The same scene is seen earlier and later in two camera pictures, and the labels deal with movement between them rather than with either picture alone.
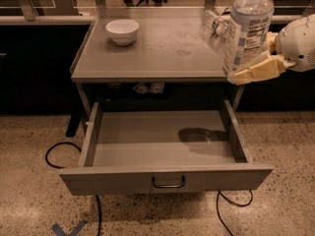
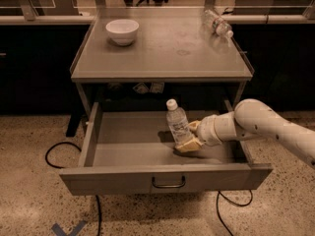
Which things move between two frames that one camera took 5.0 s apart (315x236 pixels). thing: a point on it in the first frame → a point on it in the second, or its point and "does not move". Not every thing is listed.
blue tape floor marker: [58, 230] does not move
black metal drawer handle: [169, 186] does not move
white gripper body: [296, 44] → [206, 131]
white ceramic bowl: [122, 31] does not move
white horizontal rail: [79, 19] does not move
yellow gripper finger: [272, 65] → [188, 147]
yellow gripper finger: [271, 42] → [194, 124]
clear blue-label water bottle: [248, 29] → [177, 118]
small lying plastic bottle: [213, 21] does not move
